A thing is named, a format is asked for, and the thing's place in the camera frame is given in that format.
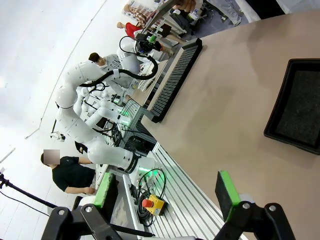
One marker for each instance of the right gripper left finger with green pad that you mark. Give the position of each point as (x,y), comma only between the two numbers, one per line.
(103,190)

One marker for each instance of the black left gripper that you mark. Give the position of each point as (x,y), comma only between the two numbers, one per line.
(150,44)

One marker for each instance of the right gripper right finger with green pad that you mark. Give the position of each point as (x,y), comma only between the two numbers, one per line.
(226,193)

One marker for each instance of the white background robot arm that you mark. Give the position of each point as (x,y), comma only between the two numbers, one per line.
(100,112)

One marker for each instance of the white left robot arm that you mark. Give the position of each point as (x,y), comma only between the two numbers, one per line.
(72,125)

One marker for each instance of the black slotted PCB rack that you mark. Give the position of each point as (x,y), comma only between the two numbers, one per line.
(175,77)

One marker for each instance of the person in red shirt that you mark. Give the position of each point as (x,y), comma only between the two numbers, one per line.
(130,28)

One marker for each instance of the person in plaid shirt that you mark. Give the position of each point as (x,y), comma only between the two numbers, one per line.
(140,13)

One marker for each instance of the person in black t-shirt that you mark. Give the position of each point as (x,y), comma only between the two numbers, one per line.
(71,175)

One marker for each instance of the tan background workbench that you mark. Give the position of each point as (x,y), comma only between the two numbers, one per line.
(150,82)

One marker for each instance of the person in grey hoodie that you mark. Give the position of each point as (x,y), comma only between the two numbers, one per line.
(117,80)

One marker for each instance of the yellow emergency stop box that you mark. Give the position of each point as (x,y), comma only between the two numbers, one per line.
(156,203)

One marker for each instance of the black plastic tray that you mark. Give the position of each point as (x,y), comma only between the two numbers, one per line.
(280,120)

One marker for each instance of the black foam tray liner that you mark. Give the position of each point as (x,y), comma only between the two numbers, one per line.
(303,107)

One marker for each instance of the black camera tripod arm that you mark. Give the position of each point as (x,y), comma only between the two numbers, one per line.
(25,195)

